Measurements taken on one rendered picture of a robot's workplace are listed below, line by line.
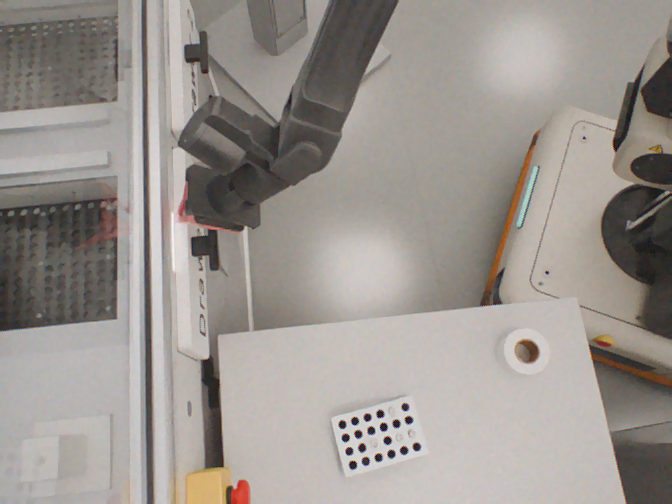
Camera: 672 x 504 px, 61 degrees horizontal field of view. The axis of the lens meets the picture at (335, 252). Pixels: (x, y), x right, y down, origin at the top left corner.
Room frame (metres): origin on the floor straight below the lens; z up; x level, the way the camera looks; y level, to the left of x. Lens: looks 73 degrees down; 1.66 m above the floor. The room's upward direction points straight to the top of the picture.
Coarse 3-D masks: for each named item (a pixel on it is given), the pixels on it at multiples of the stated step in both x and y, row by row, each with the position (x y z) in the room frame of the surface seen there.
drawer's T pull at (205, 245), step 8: (208, 232) 0.26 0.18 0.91; (216, 232) 0.26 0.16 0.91; (192, 240) 0.25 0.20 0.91; (200, 240) 0.25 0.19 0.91; (208, 240) 0.25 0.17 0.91; (216, 240) 0.25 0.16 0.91; (192, 248) 0.23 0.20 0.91; (200, 248) 0.23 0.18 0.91; (208, 248) 0.24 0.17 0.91; (216, 248) 0.24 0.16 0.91; (200, 256) 0.23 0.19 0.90; (216, 256) 0.22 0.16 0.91; (216, 264) 0.21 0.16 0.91
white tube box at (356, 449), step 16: (400, 400) 0.04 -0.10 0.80; (336, 416) 0.02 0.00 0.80; (352, 416) 0.02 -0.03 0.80; (368, 416) 0.02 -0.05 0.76; (384, 416) 0.02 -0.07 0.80; (400, 416) 0.02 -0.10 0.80; (416, 416) 0.02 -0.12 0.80; (336, 432) -0.01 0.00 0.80; (352, 432) -0.01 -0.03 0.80; (368, 432) -0.01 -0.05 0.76; (384, 432) -0.01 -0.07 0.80; (400, 432) -0.01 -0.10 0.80; (352, 448) -0.03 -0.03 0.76; (368, 448) -0.03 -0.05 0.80; (384, 448) -0.03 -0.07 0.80; (400, 448) -0.03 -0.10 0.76; (416, 448) -0.03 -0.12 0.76; (352, 464) -0.05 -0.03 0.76; (368, 464) -0.05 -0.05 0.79; (384, 464) -0.05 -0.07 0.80
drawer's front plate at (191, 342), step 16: (176, 160) 0.36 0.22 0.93; (176, 176) 0.33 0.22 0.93; (176, 192) 0.31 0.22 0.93; (176, 208) 0.29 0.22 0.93; (176, 224) 0.26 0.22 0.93; (176, 240) 0.24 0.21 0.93; (176, 256) 0.22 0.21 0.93; (192, 256) 0.23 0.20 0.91; (176, 272) 0.20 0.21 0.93; (192, 272) 0.20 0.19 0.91; (176, 288) 0.17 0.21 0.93; (192, 288) 0.18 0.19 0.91; (192, 304) 0.16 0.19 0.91; (192, 320) 0.13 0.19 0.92; (192, 336) 0.11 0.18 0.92; (192, 352) 0.09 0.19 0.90; (208, 352) 0.10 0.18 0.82
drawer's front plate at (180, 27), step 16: (176, 0) 0.63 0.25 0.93; (176, 16) 0.60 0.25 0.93; (192, 16) 0.68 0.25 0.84; (176, 32) 0.57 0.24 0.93; (192, 32) 0.64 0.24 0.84; (176, 48) 0.54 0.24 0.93; (176, 64) 0.52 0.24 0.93; (192, 64) 0.57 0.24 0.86; (176, 80) 0.49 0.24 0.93; (176, 96) 0.46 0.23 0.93; (176, 112) 0.44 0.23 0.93; (192, 112) 0.47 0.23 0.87; (176, 128) 0.41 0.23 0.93; (192, 160) 0.41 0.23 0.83
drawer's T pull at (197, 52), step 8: (200, 32) 0.59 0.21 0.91; (200, 40) 0.57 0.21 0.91; (184, 48) 0.56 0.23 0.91; (192, 48) 0.56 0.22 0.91; (200, 48) 0.56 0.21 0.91; (184, 56) 0.54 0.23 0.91; (192, 56) 0.54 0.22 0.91; (200, 56) 0.54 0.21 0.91; (200, 64) 0.53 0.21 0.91; (208, 64) 0.53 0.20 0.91; (208, 72) 0.52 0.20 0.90
